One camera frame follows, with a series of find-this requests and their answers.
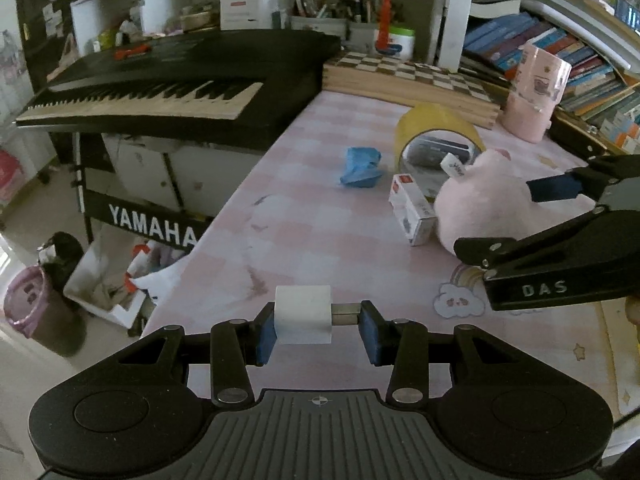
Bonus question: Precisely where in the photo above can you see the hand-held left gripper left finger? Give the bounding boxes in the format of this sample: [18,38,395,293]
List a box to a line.
[102,300,277,407]

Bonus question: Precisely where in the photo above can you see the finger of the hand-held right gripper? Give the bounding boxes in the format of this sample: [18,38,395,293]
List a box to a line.
[453,182,640,281]
[526,154,640,206]

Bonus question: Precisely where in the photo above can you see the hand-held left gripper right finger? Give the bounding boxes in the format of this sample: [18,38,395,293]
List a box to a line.
[360,300,538,407]

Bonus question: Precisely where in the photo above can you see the white charger cube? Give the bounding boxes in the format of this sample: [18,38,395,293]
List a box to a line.
[275,285,363,346]

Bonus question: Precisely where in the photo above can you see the pink plush toy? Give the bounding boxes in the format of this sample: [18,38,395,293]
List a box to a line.
[432,149,608,256]

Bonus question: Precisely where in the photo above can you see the yellow tape roll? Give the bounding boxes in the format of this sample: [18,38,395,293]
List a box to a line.
[394,103,485,173]

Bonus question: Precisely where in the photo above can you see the pink checked tablecloth desktop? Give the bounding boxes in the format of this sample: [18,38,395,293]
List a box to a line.
[142,87,640,426]

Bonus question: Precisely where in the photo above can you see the dark wooden box with knobs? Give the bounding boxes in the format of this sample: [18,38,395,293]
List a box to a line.
[550,110,616,161]

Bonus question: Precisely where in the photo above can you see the pink printed tumbler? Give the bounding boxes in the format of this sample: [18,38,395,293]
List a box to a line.
[501,42,572,143]

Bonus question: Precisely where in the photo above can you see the row of leaning books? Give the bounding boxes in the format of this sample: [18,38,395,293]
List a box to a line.
[462,10,640,156]

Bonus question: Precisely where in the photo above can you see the small white red box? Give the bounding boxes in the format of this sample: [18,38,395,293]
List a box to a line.
[389,173,438,247]

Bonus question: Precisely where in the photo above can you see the black keyboard stand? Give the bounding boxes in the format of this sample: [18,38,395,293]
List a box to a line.
[72,132,216,256]

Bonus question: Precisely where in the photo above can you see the crumpled blue cloth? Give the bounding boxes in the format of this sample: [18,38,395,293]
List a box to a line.
[340,146,383,188]

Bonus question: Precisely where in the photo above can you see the white cabinet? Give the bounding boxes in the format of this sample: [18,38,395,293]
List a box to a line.
[102,132,261,221]

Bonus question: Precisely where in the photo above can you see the white foam box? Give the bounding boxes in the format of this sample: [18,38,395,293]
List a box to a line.
[62,240,173,338]

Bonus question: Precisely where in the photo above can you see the wooden chessboard box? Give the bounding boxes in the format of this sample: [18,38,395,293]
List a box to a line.
[322,50,503,131]

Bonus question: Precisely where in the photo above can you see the white bookshelf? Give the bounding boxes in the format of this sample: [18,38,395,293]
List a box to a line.
[435,0,640,76]

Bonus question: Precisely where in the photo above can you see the white jar green lid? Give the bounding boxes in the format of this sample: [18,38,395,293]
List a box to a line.
[385,25,416,60]

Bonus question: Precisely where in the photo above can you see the black trash bag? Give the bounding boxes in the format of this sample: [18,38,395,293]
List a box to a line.
[37,231,86,286]

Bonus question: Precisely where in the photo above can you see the bin with pink bag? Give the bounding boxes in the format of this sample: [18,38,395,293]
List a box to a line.
[4,266,88,358]

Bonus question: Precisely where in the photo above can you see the red white figure pen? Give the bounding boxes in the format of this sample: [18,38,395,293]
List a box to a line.
[376,0,393,53]

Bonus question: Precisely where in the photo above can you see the black electronic keyboard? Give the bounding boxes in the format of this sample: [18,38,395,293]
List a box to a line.
[15,29,343,151]

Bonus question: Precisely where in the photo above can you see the metal bowl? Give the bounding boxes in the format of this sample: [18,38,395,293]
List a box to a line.
[179,12,221,31]

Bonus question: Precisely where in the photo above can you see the white box red label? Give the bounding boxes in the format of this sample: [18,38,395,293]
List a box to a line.
[220,0,261,31]

